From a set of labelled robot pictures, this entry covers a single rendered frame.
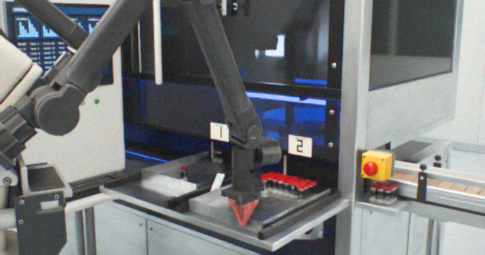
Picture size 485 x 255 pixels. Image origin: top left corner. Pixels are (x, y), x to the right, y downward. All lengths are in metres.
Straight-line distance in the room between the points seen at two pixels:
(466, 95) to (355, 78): 4.71
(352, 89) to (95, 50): 0.78
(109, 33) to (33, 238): 0.47
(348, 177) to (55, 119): 0.89
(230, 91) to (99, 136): 0.98
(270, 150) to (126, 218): 1.20
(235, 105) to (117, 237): 1.40
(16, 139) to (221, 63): 0.45
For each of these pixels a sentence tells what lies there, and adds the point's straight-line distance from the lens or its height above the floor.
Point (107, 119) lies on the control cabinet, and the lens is 2.03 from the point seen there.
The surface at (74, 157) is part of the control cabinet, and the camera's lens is 1.98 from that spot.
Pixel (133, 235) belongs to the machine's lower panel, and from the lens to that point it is 2.31.
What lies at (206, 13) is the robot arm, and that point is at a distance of 1.06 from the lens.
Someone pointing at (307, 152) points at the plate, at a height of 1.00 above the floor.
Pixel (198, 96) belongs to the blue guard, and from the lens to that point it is 1.83.
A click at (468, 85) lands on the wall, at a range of 6.12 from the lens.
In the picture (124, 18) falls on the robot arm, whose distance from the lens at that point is 0.99.
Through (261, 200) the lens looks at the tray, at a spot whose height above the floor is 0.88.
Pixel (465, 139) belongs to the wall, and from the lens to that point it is 6.21.
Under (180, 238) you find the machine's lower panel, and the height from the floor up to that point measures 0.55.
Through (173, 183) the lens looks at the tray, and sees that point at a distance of 1.61.
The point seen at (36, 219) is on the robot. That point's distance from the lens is 1.15.
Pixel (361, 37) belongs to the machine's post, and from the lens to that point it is 1.45.
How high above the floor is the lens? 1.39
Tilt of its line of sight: 11 degrees down
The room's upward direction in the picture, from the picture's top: straight up
